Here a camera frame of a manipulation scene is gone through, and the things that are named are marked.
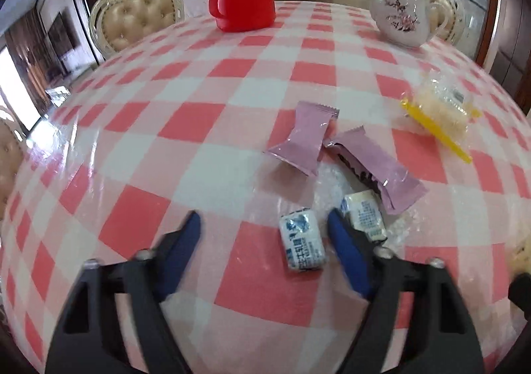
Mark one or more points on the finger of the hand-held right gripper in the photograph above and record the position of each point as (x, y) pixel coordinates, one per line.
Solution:
(522, 291)

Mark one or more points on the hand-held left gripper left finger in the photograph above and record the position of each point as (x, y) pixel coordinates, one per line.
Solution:
(178, 258)

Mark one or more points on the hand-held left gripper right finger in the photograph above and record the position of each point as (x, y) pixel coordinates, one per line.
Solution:
(348, 253)

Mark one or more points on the yellow cake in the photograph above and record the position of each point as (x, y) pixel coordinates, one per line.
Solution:
(523, 253)

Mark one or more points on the white blue candy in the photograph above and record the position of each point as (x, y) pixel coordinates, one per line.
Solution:
(303, 241)
(367, 214)

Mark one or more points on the pink packet with dark print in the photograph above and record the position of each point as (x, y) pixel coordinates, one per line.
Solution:
(386, 175)

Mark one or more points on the red white checked tablecloth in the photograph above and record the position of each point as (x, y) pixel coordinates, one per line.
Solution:
(124, 175)

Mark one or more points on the plain pink snack packet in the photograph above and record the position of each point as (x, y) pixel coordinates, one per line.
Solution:
(307, 137)

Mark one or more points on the clear packet of pale cake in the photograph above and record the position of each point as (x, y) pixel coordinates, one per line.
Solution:
(439, 112)

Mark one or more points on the white floral teapot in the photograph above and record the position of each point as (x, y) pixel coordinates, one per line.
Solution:
(402, 13)

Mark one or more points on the brown curtain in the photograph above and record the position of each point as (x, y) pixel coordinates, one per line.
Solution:
(29, 50)

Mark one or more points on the wall television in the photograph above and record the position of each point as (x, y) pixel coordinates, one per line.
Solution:
(62, 34)

